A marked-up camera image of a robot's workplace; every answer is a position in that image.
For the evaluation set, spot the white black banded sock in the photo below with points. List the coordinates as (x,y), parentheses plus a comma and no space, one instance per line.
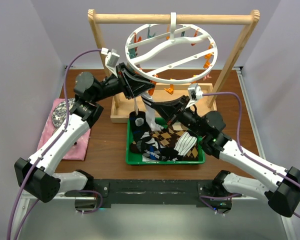
(150,112)

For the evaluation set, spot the brown argyle sock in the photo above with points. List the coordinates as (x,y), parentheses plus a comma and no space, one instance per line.
(169,136)

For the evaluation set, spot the white black striped sock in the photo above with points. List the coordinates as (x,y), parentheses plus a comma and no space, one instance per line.
(185,143)

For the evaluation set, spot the black blue sports sock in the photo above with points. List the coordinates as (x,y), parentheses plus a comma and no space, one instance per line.
(145,143)

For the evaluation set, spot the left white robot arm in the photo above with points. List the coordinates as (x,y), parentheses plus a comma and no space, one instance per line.
(36,175)

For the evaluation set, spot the white round clip hanger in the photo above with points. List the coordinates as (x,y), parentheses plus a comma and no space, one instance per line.
(151,52)

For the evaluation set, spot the beige tan sock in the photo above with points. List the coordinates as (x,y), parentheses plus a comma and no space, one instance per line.
(135,105)

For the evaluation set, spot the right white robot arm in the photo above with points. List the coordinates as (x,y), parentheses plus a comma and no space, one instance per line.
(277,185)

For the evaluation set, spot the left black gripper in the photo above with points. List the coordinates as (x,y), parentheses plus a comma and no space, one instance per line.
(137,84)

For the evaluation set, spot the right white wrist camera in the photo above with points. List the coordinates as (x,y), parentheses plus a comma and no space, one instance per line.
(195,93)

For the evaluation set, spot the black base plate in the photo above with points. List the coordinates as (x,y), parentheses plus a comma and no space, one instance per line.
(160,192)

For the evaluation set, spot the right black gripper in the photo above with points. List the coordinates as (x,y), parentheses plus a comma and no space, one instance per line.
(169,108)

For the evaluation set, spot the pink cloth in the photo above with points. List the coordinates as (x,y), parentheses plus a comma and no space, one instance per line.
(77,152)

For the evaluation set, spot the blue patterned plate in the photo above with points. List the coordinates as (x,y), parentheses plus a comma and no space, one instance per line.
(59,112)

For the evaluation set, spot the green plastic bin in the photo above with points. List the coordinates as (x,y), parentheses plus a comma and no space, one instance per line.
(132,158)

